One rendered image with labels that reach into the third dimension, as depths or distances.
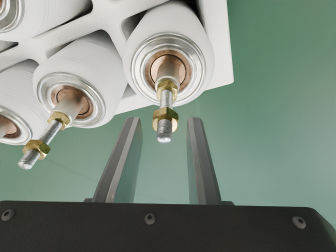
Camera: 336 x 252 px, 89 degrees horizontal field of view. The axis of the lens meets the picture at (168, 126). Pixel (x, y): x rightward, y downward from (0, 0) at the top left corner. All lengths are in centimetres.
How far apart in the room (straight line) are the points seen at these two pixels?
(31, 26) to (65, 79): 5
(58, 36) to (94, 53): 6
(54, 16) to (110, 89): 9
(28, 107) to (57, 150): 52
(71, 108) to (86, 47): 8
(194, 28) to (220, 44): 8
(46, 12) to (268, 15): 39
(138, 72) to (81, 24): 11
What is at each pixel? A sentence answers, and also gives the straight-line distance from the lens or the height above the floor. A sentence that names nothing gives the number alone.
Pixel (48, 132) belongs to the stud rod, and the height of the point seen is 31.
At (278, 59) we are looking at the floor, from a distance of 51.
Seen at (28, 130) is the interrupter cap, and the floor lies 25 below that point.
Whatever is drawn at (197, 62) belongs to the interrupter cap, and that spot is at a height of 25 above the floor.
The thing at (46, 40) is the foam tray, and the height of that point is 18.
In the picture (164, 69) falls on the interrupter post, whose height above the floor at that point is 27.
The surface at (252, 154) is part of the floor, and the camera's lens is 73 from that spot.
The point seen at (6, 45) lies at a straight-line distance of 35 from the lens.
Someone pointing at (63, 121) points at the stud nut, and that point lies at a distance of 20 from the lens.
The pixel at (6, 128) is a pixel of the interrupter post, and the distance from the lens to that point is 31.
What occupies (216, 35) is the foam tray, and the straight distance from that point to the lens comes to 25.
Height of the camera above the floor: 42
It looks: 48 degrees down
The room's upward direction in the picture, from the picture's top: 178 degrees counter-clockwise
